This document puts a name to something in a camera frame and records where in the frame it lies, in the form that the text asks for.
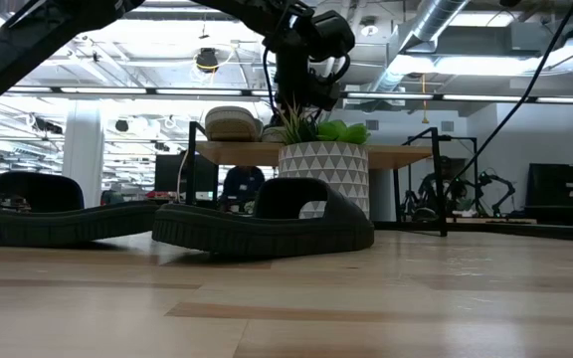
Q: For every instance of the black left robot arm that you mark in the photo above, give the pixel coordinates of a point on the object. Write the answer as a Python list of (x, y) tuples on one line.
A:
[(18, 45)]

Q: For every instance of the black aluminium table frame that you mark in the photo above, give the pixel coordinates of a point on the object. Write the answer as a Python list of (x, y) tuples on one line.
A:
[(555, 232)]

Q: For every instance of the black background monitor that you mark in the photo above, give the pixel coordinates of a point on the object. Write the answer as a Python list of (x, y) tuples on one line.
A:
[(169, 174)]

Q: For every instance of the white round pillar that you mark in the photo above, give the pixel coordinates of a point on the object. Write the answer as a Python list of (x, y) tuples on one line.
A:
[(82, 159)]

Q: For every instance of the black cabinet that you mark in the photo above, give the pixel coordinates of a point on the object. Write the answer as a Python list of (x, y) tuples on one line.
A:
[(560, 189)]

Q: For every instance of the black rubber slide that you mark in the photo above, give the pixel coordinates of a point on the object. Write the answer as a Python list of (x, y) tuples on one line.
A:
[(67, 224), (247, 233)]

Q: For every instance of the long ceiling light strip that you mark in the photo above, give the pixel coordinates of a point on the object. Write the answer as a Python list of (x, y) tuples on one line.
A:
[(192, 92)]

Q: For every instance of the background black robot arm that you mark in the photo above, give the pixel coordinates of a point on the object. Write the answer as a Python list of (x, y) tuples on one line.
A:
[(485, 179)]

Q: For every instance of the person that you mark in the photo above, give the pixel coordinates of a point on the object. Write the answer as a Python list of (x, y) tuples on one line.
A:
[(242, 184)]

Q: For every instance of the light grey rubber slide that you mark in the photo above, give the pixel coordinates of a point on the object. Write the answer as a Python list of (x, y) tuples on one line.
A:
[(272, 135), (232, 124)]

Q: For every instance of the succulent in triangle-patterned pot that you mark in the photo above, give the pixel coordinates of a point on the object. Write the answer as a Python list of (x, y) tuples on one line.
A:
[(324, 169)]

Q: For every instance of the silver spiral ventilation duct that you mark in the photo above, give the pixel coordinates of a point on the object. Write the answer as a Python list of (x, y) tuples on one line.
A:
[(436, 20)]

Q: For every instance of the wooden shelf with black legs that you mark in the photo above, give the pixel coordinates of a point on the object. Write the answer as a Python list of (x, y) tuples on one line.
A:
[(247, 153)]

